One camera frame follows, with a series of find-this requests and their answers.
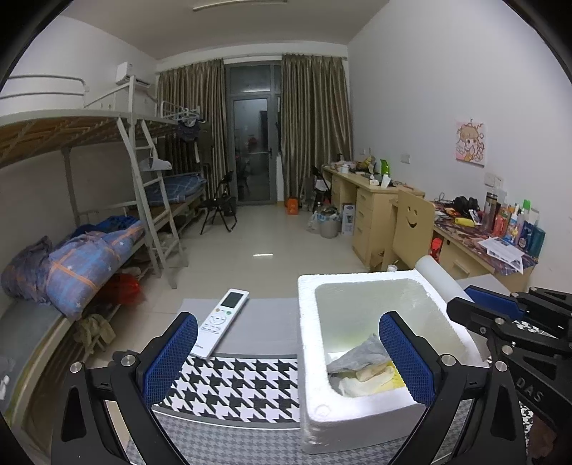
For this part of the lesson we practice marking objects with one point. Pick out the white remote control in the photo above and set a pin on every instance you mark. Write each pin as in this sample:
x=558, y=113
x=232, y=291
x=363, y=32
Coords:
x=218, y=321

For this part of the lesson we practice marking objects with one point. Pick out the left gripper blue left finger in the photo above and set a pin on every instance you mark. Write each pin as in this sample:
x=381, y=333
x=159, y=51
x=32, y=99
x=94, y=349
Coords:
x=164, y=356

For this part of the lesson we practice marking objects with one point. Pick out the yellow foam fruit net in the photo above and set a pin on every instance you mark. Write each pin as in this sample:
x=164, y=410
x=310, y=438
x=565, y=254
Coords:
x=391, y=378

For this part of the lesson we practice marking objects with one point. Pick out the green tissue pack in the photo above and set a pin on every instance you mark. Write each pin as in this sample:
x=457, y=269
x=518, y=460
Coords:
x=371, y=372

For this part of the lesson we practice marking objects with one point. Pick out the white air conditioner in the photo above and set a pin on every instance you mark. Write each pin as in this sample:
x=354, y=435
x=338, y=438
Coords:
x=125, y=74

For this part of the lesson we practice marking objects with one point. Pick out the white foam roll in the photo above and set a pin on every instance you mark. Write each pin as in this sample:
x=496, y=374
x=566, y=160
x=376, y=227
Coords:
x=440, y=279

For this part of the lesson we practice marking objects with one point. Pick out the black folding chair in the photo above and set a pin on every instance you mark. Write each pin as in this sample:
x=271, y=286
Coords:
x=222, y=204

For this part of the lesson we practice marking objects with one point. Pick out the brown curtain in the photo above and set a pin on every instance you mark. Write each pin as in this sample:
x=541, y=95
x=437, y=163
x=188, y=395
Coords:
x=315, y=120
x=195, y=96

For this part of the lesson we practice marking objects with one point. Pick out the left brown curtain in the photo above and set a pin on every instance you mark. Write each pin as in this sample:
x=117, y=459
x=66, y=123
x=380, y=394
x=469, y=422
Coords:
x=195, y=96

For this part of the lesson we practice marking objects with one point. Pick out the glass balcony door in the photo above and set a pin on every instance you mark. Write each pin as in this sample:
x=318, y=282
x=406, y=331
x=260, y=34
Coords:
x=253, y=95

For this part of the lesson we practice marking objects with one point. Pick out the right brown curtain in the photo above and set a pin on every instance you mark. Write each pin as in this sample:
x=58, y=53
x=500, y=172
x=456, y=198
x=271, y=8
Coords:
x=315, y=120

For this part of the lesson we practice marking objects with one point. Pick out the ceiling tube light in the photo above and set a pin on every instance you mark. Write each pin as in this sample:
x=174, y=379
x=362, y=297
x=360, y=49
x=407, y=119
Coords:
x=227, y=3

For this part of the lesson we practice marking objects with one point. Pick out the metal bunk bed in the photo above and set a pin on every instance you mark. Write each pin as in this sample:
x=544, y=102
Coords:
x=68, y=160

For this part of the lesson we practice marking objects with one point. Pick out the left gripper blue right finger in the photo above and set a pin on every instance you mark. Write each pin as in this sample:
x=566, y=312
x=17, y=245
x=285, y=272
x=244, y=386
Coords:
x=412, y=356

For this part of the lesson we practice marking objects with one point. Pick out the blue plaid quilt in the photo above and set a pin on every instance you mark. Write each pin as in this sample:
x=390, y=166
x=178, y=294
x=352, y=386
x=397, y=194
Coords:
x=68, y=275

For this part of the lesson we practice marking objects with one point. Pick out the wooden desk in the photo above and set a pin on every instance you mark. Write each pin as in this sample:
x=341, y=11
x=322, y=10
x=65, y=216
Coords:
x=458, y=252

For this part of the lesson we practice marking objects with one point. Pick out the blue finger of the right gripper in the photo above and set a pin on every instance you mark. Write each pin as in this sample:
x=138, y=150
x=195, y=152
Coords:
x=468, y=314
x=503, y=304

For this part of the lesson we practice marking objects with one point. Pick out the grey sock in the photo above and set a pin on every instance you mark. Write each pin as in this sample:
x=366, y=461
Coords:
x=370, y=352

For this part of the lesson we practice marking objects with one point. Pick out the houndstooth table cloth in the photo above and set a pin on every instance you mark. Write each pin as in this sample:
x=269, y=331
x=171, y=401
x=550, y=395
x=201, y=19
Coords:
x=246, y=410

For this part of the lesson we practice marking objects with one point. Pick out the anime wall poster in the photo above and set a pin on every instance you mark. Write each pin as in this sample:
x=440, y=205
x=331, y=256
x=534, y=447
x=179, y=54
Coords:
x=470, y=146

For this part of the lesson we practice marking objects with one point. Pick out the wooden smiley chair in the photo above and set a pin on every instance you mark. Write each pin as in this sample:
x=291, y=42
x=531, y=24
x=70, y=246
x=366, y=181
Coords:
x=411, y=230

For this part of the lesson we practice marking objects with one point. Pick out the white styrofoam box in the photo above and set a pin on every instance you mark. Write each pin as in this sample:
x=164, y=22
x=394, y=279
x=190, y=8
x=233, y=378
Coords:
x=338, y=312

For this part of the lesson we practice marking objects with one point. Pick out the white papers on desk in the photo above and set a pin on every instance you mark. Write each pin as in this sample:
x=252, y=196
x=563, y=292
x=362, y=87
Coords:
x=505, y=252

